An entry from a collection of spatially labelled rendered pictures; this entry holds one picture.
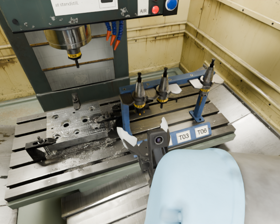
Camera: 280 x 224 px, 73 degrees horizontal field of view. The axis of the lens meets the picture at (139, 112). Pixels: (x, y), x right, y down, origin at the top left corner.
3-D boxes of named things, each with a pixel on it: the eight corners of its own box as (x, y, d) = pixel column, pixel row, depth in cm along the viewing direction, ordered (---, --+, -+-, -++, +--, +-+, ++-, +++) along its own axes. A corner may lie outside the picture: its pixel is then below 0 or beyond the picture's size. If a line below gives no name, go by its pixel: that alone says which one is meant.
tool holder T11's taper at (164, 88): (167, 85, 83) (168, 72, 78) (169, 91, 80) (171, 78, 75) (157, 86, 83) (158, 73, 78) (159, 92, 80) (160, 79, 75)
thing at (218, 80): (226, 83, 87) (226, 82, 87) (216, 85, 86) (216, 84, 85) (216, 74, 92) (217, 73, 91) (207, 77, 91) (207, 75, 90)
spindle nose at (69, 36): (83, 28, 78) (76, -5, 69) (99, 43, 68) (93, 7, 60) (43, 37, 72) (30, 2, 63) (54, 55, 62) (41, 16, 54)
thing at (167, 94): (167, 88, 86) (168, 83, 84) (171, 97, 81) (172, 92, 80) (154, 89, 85) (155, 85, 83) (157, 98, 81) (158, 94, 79)
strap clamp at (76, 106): (83, 119, 113) (77, 101, 102) (78, 121, 112) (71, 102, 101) (81, 105, 121) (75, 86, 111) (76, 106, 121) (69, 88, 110)
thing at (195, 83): (205, 88, 85) (205, 86, 84) (195, 90, 83) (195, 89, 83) (197, 79, 89) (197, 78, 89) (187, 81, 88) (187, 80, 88)
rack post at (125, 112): (134, 140, 102) (132, 100, 81) (124, 143, 101) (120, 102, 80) (129, 127, 109) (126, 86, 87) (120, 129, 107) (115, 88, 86)
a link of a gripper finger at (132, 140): (112, 142, 59) (135, 158, 55) (110, 130, 55) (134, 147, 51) (118, 136, 61) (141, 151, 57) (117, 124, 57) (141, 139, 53)
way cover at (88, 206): (234, 204, 106) (246, 193, 94) (70, 271, 85) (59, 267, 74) (205, 158, 126) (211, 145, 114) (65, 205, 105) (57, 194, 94)
